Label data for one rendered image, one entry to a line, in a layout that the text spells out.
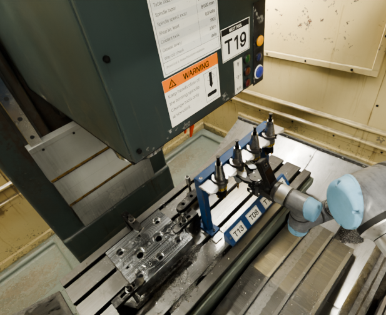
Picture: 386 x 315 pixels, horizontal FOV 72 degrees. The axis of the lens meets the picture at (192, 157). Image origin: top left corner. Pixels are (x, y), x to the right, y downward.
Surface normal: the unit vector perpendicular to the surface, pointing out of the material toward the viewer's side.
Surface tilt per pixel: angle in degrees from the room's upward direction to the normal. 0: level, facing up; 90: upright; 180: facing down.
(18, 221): 90
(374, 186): 13
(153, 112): 90
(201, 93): 90
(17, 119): 90
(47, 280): 0
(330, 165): 24
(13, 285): 0
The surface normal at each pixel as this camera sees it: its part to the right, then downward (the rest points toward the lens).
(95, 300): -0.14, -0.74
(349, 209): -0.98, 0.22
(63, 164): 0.70, 0.40
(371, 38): -0.70, 0.54
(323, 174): -0.41, -0.46
